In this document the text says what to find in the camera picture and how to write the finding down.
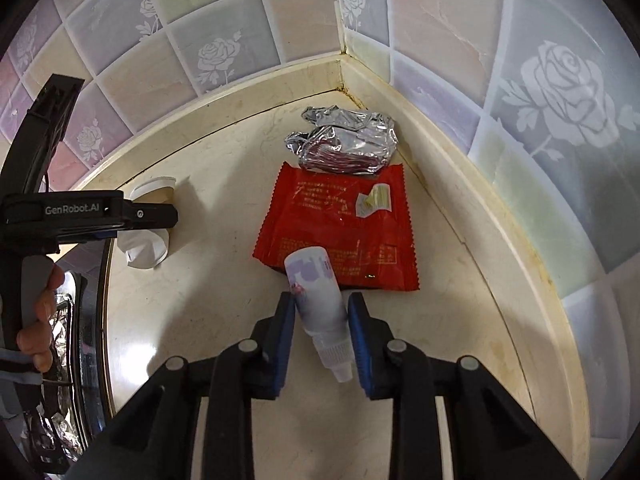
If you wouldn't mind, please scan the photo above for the small white plastic bottle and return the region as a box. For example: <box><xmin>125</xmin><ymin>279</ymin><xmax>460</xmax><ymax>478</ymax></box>
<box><xmin>283</xmin><ymin>246</ymin><xmax>357</xmax><ymax>384</ymax></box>

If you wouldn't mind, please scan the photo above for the silver foil packet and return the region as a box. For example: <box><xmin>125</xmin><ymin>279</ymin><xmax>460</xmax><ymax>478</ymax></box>
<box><xmin>284</xmin><ymin>104</ymin><xmax>399</xmax><ymax>175</ymax></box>

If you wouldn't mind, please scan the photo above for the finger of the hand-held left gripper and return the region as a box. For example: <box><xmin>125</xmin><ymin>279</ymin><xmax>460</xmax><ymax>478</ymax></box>
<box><xmin>122</xmin><ymin>202</ymin><xmax>180</xmax><ymax>232</ymax></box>
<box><xmin>0</xmin><ymin>74</ymin><xmax>82</xmax><ymax>196</ymax></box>

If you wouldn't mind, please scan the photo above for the white paper cup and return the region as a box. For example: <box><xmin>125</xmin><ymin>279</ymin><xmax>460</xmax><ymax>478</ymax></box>
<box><xmin>115</xmin><ymin>175</ymin><xmax>177</xmax><ymax>270</ymax></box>

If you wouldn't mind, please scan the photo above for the person's left forearm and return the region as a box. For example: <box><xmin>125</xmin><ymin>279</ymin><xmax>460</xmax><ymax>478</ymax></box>
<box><xmin>0</xmin><ymin>346</ymin><xmax>45</xmax><ymax>421</ymax></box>

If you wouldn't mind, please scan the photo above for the aluminium foil burner liner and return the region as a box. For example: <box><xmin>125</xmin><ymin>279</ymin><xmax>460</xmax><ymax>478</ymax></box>
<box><xmin>27</xmin><ymin>294</ymin><xmax>87</xmax><ymax>462</ymax></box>

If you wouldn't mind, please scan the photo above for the red snack packet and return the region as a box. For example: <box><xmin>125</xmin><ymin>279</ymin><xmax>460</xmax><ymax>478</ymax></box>
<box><xmin>252</xmin><ymin>161</ymin><xmax>420</xmax><ymax>292</ymax></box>

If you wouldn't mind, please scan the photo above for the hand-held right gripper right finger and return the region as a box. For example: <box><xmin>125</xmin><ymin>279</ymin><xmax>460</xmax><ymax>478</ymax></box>
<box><xmin>347</xmin><ymin>292</ymin><xmax>576</xmax><ymax>480</ymax></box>

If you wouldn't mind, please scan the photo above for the person's left hand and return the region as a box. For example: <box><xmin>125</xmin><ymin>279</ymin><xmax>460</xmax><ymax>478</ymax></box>
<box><xmin>16</xmin><ymin>264</ymin><xmax>66</xmax><ymax>374</ymax></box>

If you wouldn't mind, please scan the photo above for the black glass gas stove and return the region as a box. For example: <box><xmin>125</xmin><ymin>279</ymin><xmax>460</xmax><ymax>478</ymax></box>
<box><xmin>0</xmin><ymin>240</ymin><xmax>117</xmax><ymax>477</ymax></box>

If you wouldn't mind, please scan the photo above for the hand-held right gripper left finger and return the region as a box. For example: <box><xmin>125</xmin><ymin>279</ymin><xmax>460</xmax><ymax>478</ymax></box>
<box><xmin>82</xmin><ymin>292</ymin><xmax>298</xmax><ymax>480</ymax></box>

